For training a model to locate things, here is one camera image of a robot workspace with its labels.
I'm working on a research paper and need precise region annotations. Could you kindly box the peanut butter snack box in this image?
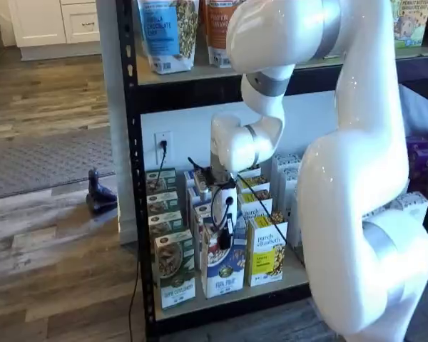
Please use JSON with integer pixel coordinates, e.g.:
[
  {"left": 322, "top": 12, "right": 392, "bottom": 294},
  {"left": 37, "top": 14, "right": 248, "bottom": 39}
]
[{"left": 392, "top": 0, "right": 428, "bottom": 50}]

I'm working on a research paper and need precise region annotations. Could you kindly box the white cabinet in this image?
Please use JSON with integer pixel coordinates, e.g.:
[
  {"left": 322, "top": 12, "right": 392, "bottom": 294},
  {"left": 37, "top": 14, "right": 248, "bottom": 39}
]
[{"left": 10, "top": 0, "right": 101, "bottom": 62}]

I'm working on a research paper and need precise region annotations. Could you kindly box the black power cord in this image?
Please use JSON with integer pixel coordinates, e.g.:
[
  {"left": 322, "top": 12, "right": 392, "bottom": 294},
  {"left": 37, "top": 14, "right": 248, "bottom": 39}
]
[{"left": 127, "top": 140, "right": 169, "bottom": 342}]

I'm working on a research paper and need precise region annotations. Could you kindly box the green and white cereal box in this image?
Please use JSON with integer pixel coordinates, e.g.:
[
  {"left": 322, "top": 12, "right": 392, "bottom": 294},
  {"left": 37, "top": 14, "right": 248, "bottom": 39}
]
[
  {"left": 145, "top": 168, "right": 178, "bottom": 196},
  {"left": 148, "top": 210, "right": 184, "bottom": 239},
  {"left": 154, "top": 229, "right": 196, "bottom": 310},
  {"left": 146, "top": 191, "right": 179, "bottom": 217}
]

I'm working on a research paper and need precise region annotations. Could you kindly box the grey floor rug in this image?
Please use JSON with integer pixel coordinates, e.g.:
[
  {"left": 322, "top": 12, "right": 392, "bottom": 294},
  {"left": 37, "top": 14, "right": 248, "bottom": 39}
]
[{"left": 0, "top": 125, "right": 116, "bottom": 202}]

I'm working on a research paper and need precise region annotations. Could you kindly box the black metal shelving unit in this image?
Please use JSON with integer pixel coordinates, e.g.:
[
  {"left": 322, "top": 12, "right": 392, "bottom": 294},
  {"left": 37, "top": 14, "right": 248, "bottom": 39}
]
[{"left": 116, "top": 0, "right": 428, "bottom": 338}]

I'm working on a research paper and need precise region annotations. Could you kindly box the blue granola pouch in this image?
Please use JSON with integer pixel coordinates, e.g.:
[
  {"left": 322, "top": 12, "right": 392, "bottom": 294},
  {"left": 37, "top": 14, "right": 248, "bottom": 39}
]
[{"left": 135, "top": 0, "right": 200, "bottom": 76}]

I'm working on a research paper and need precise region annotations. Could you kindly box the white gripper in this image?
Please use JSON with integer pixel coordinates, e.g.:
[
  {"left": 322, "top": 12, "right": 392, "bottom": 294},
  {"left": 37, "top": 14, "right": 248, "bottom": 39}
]
[{"left": 210, "top": 182, "right": 242, "bottom": 250}]

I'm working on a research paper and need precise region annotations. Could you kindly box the orange granola pouch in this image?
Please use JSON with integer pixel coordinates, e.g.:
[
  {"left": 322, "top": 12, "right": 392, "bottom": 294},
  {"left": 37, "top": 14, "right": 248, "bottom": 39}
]
[
  {"left": 203, "top": 0, "right": 238, "bottom": 68},
  {"left": 198, "top": 0, "right": 210, "bottom": 26}
]

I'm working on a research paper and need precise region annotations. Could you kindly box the looped black gripper cable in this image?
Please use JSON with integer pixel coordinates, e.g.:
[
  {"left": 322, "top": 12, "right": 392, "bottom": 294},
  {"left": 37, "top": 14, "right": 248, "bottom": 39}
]
[{"left": 209, "top": 182, "right": 235, "bottom": 231}]

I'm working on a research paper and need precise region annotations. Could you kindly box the white wall outlet plate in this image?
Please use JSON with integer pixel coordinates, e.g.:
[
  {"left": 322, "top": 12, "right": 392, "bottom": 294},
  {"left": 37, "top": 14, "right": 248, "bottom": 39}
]
[{"left": 154, "top": 131, "right": 172, "bottom": 165}]

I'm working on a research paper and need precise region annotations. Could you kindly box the long black robot cable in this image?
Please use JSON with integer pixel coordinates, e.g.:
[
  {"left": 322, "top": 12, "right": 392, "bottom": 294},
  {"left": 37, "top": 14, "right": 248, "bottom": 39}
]
[{"left": 235, "top": 173, "right": 289, "bottom": 247}]

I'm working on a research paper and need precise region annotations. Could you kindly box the blue and white cereal box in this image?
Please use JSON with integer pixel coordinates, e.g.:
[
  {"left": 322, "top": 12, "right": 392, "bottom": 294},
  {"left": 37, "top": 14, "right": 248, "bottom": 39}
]
[
  {"left": 187, "top": 185, "right": 213, "bottom": 211},
  {"left": 183, "top": 169, "right": 215, "bottom": 192},
  {"left": 200, "top": 219, "right": 248, "bottom": 301},
  {"left": 193, "top": 202, "right": 215, "bottom": 250}
]

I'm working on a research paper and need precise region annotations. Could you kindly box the white plastic sheet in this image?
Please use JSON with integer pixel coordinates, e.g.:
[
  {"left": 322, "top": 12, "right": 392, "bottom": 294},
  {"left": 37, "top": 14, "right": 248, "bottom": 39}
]
[{"left": 398, "top": 83, "right": 428, "bottom": 137}]

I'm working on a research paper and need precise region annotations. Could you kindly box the dark purple floor toy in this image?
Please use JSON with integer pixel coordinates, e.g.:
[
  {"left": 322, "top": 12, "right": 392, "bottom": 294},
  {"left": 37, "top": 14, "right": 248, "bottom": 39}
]
[{"left": 86, "top": 169, "right": 118, "bottom": 216}]

